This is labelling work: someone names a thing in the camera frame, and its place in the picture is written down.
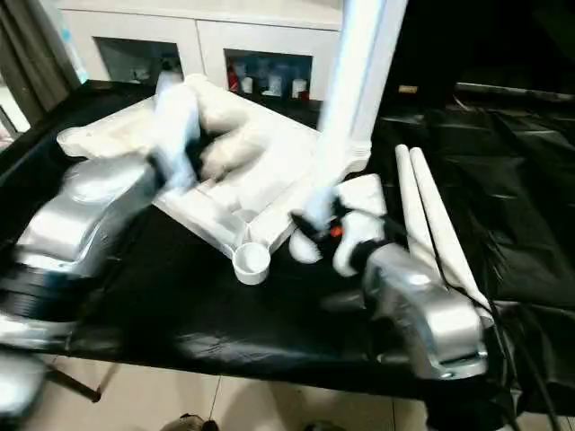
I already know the white plastic table leg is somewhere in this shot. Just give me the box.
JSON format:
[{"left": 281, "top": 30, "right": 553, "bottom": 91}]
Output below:
[
  {"left": 394, "top": 143, "right": 444, "bottom": 282},
  {"left": 288, "top": 0, "right": 385, "bottom": 265},
  {"left": 407, "top": 146, "right": 494, "bottom": 318},
  {"left": 348, "top": 0, "right": 411, "bottom": 175}
]

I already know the black fabric backdrop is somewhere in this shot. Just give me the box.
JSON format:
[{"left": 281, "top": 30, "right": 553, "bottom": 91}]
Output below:
[{"left": 341, "top": 0, "right": 575, "bottom": 113}]

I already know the black mat cloth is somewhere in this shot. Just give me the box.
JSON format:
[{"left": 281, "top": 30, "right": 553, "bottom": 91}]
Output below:
[{"left": 0, "top": 78, "right": 575, "bottom": 417}]

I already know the white plastic table top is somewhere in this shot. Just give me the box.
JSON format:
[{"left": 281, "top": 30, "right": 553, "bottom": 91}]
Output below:
[{"left": 56, "top": 73, "right": 375, "bottom": 287}]

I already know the blue white patterned strip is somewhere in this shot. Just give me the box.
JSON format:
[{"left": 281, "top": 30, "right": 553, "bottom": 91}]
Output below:
[{"left": 57, "top": 15, "right": 90, "bottom": 85}]

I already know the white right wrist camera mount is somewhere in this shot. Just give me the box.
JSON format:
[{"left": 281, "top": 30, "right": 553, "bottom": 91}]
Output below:
[{"left": 331, "top": 173, "right": 391, "bottom": 278}]

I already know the white glass door cabinet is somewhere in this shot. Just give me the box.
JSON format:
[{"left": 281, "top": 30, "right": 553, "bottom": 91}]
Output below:
[{"left": 57, "top": 0, "right": 346, "bottom": 103}]

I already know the grey brown curtain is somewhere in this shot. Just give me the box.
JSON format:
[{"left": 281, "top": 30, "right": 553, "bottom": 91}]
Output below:
[{"left": 0, "top": 0, "right": 76, "bottom": 132}]

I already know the black metal stand leg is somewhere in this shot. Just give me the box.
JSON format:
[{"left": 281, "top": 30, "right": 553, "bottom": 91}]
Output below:
[{"left": 43, "top": 357, "right": 123, "bottom": 404}]

